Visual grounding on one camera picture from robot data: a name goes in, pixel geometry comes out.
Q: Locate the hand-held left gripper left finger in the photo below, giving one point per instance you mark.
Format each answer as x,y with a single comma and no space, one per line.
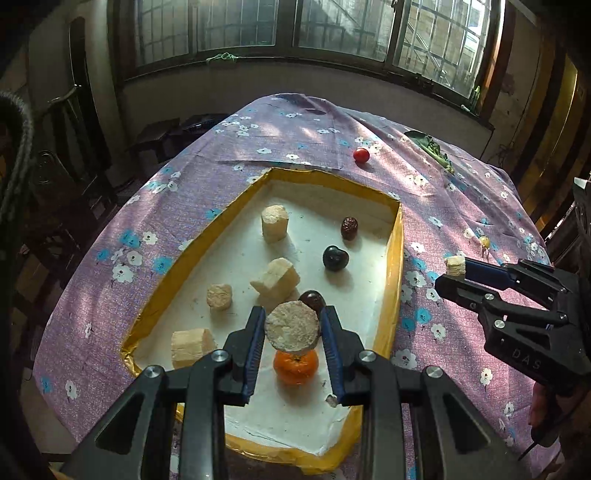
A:
253,355

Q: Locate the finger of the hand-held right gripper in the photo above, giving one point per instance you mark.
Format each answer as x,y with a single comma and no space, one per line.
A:
461,288
489,272

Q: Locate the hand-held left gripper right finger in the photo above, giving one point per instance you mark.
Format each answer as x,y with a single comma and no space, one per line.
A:
332,355

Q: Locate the orange tangerine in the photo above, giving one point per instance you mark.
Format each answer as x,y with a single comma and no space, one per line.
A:
295,370

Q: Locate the round pale sugarcane chunk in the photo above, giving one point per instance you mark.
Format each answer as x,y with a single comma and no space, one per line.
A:
292,325

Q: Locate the large pale sugarcane chunk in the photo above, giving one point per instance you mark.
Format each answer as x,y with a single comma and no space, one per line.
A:
277,277

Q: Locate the yellow-edged white tray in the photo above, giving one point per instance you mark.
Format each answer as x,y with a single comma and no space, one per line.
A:
360,277

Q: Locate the dark purple plum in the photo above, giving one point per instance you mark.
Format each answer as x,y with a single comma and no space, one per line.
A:
313,300
334,257

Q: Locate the red dried date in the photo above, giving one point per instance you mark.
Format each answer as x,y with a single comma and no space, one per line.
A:
349,227

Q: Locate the person's right hand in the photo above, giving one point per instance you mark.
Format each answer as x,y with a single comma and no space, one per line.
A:
544,410

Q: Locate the yellow-green grape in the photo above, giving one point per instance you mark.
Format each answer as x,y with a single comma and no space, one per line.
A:
483,241

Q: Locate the green vegetable leaf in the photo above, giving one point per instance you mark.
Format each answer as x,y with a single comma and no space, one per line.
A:
429,147

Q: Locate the red cherry tomato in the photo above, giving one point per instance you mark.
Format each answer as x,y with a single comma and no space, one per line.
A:
361,155

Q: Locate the green plant sprig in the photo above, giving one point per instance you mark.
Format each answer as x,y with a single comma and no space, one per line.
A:
476,98

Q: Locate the purple floral tablecloth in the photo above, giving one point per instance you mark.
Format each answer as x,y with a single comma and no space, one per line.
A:
184,194

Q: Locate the dark low stool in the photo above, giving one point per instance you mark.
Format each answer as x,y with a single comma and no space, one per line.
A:
157,134

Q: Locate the dark wooden chair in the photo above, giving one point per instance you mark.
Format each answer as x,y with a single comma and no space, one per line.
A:
51,168

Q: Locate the barred window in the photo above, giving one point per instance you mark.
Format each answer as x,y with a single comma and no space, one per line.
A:
323,23

